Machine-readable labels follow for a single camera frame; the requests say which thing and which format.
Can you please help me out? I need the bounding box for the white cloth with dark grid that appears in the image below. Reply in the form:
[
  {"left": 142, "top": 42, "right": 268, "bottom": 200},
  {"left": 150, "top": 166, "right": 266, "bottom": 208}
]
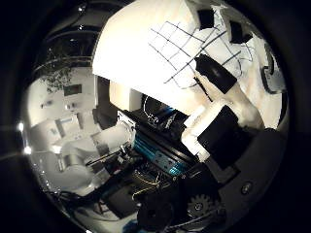
[{"left": 148, "top": 19, "right": 251, "bottom": 90}]

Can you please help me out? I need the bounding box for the blue and black electronics box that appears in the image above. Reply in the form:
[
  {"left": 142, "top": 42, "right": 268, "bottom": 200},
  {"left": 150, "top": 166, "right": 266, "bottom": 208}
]
[{"left": 133, "top": 105, "right": 190, "bottom": 178}]

